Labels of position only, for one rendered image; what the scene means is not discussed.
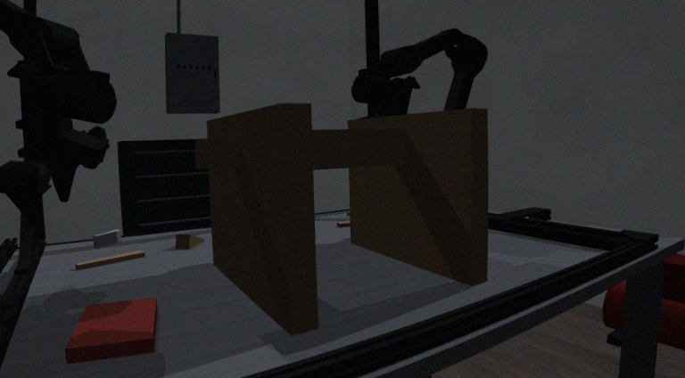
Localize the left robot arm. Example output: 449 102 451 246
351 29 488 111

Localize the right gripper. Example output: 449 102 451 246
0 113 80 228

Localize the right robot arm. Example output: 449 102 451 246
0 0 117 169

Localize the dark brown wooden rail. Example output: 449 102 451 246
195 129 404 170

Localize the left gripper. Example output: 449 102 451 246
377 104 408 116

